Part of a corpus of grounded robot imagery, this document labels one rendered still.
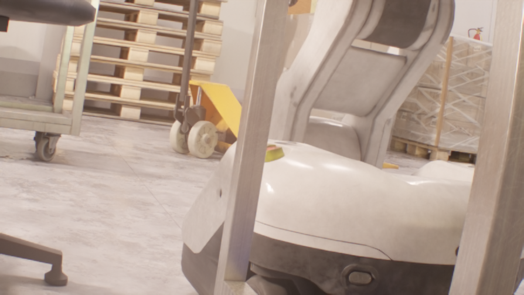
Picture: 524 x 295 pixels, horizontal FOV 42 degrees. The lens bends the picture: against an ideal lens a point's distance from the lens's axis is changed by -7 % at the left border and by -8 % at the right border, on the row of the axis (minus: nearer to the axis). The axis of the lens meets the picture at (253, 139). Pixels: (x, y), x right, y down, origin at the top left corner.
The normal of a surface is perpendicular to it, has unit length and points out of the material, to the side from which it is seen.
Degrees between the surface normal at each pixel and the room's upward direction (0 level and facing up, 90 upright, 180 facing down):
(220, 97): 61
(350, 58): 135
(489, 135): 90
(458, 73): 91
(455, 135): 88
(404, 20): 111
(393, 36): 140
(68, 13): 90
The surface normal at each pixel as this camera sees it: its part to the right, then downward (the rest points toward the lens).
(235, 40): 0.29, 0.12
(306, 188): -0.27, -0.51
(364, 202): -0.03, -0.47
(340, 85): 0.11, 0.79
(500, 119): -0.94, -0.12
